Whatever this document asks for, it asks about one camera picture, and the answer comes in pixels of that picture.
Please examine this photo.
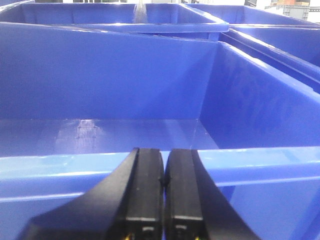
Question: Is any blue bin right on shelf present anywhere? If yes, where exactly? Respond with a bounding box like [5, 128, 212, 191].
[191, 4, 320, 92]

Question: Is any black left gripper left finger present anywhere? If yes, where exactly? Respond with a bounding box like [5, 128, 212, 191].
[18, 148, 164, 240]

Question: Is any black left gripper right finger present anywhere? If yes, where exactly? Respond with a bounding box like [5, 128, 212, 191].
[164, 149, 259, 240]

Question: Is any blue bin left on shelf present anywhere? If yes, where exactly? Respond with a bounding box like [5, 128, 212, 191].
[0, 22, 320, 240]

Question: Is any blue bin rear left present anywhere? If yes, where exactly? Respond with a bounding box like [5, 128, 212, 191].
[0, 1, 229, 34]

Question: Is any blue bin on shelf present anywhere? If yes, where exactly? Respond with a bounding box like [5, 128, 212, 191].
[0, 22, 320, 240]
[191, 4, 320, 92]

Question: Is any grey crate background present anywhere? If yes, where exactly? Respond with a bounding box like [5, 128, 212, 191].
[264, 5, 310, 21]

